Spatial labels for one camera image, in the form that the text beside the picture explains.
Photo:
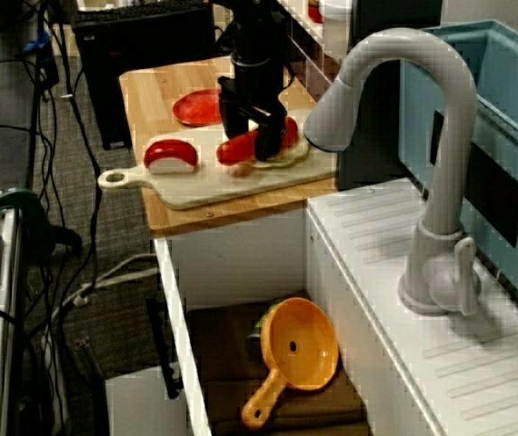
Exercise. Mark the red toy sausage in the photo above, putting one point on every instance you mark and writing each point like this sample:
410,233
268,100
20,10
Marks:
236,150

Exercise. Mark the white toy sink unit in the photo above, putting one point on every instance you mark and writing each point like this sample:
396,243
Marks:
359,272

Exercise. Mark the cream flower-shaped plate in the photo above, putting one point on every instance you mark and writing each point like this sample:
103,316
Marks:
297,152

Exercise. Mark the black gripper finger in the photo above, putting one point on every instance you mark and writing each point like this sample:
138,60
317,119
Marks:
234,120
270,136

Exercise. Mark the black tape strip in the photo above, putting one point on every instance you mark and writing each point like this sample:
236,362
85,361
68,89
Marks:
495,195

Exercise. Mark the red and white toy sushi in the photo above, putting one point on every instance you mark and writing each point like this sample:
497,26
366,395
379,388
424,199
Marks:
170,156

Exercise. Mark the white cup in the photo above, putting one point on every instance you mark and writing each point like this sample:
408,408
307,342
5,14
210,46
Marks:
337,10

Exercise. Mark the red condiment bottle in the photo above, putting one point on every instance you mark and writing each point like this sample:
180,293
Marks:
314,12

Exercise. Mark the green toy can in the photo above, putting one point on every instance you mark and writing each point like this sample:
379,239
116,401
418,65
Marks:
256,329

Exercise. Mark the orange toy strainer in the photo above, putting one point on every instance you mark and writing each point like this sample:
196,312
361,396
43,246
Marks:
300,349

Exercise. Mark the grey toy faucet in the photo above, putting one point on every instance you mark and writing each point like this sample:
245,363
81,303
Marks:
459,113

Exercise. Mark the red round plate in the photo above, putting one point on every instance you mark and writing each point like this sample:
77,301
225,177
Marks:
195,109

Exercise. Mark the blue plug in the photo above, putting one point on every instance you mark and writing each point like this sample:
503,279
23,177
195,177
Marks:
36,43

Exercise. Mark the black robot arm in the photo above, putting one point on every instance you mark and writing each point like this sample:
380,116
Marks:
254,27

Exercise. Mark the dark kitchen post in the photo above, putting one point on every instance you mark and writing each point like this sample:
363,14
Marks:
368,168

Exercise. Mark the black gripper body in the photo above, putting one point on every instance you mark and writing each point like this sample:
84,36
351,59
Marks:
259,88

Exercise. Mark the brown cloth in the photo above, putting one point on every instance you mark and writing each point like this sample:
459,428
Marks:
222,345

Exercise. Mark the black power adapter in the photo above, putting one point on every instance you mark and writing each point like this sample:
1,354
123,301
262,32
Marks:
49,68

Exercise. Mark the dark tile backsplash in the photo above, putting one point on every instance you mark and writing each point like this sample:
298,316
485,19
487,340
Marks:
313,68

